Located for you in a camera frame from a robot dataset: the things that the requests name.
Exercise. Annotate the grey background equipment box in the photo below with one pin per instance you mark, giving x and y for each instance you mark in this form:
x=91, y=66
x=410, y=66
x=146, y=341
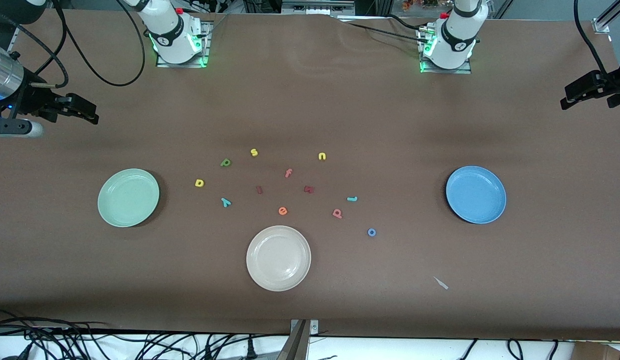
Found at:
x=314, y=7

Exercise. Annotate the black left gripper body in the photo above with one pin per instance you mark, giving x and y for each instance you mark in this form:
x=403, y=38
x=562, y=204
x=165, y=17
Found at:
x=615, y=80

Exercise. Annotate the light green plate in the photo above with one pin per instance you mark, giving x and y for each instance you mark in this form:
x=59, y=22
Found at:
x=127, y=200

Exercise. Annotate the long aluminium profile rail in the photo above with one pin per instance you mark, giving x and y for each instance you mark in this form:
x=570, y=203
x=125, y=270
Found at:
x=12, y=44

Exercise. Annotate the green foam letter p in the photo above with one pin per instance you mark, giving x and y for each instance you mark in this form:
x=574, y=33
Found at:
x=226, y=162

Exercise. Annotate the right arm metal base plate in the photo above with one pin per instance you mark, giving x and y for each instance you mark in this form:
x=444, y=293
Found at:
x=182, y=65

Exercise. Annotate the pink foam letter p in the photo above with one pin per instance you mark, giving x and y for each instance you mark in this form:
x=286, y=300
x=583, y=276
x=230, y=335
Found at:
x=337, y=213

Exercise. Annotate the beige plate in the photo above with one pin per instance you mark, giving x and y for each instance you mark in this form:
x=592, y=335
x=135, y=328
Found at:
x=278, y=258

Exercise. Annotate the blue plate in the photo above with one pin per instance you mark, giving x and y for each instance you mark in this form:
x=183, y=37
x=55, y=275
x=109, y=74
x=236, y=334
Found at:
x=477, y=205

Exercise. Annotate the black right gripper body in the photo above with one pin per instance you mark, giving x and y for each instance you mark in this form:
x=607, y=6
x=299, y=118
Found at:
x=34, y=100

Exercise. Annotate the grey diagonal beam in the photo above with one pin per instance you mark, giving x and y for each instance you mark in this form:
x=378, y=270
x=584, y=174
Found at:
x=295, y=347

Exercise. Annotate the orange background objects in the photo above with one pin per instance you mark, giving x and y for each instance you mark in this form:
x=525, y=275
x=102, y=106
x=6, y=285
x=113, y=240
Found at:
x=419, y=4

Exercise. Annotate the white tape scrap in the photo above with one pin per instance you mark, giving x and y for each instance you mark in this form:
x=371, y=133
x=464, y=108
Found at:
x=441, y=283

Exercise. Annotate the brown cardboard box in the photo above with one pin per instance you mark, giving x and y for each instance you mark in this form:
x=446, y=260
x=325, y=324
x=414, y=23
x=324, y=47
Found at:
x=599, y=352

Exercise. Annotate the grey metal table bracket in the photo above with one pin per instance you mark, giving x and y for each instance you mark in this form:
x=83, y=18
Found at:
x=313, y=327

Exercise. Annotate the short aluminium profile post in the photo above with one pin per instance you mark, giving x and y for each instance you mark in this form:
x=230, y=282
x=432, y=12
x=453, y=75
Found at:
x=602, y=24

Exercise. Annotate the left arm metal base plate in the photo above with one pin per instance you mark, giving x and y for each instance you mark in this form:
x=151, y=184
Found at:
x=444, y=71

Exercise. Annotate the teal foam letter y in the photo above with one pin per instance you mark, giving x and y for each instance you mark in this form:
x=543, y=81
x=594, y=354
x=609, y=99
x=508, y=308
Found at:
x=226, y=202

